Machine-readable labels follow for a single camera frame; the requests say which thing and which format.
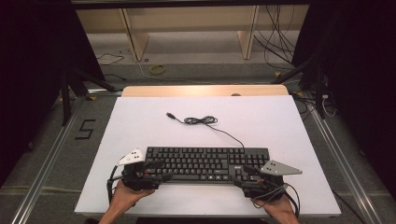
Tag wooden table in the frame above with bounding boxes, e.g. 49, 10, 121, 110
120, 84, 290, 97

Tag person's left hand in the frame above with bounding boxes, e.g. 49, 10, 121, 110
109, 180, 156, 214

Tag metal floor rail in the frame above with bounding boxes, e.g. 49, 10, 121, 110
10, 96, 85, 224
306, 92, 384, 224

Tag person's right hand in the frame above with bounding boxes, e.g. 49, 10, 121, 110
258, 194, 297, 218

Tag grey right gripper cable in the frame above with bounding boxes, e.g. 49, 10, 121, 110
251, 183, 289, 209

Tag black keyboard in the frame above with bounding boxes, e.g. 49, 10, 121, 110
144, 147, 271, 185

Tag bundle of black cables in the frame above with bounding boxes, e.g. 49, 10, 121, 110
253, 4, 297, 71

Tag white board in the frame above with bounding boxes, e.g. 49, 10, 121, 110
74, 95, 342, 217

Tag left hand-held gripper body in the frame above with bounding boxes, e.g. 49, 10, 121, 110
118, 148, 163, 191

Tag black keyboard cable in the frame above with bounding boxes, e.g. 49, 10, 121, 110
165, 112, 246, 148

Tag wooden shelf frame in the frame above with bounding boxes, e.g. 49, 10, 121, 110
76, 4, 309, 62

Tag black metal stand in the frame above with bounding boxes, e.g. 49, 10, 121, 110
60, 69, 116, 127
270, 55, 326, 119

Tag white floor cable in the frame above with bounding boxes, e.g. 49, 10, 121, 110
134, 60, 219, 85

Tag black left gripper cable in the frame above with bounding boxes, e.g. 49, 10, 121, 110
106, 166, 124, 204

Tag cables beside stand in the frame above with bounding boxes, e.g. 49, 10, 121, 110
292, 91, 337, 119

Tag thin black floor cable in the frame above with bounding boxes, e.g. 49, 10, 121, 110
96, 52, 125, 67

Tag black curtain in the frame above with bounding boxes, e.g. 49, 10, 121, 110
292, 0, 396, 200
0, 0, 106, 188

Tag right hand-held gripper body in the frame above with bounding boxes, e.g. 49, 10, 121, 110
242, 160, 303, 200

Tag yellow tape roll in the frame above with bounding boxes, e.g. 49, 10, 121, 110
148, 63, 166, 76

